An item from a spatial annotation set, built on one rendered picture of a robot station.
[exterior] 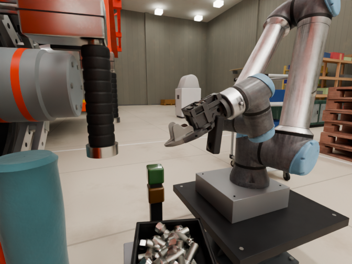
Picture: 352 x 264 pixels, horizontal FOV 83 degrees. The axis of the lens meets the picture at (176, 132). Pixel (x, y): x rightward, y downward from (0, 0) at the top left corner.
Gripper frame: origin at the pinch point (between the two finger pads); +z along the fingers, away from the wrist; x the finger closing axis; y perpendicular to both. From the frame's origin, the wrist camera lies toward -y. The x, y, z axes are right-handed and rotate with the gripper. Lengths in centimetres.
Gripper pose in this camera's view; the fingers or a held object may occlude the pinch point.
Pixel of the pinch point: (169, 145)
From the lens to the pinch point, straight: 57.0
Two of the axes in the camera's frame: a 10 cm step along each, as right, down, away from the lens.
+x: 3.4, 1.8, -9.2
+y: -4.0, -8.6, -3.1
